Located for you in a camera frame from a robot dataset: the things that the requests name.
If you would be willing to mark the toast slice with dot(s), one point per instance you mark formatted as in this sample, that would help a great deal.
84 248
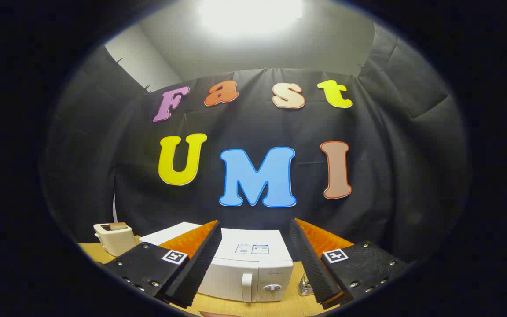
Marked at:
117 226

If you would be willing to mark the cream toaster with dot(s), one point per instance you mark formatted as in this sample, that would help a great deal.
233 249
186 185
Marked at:
117 242

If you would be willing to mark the white microwave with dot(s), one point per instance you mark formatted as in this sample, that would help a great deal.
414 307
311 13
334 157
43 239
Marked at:
244 264

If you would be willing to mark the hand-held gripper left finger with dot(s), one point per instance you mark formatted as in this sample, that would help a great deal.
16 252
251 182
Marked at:
200 264

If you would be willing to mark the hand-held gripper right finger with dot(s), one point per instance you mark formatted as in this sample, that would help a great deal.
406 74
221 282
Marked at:
313 264

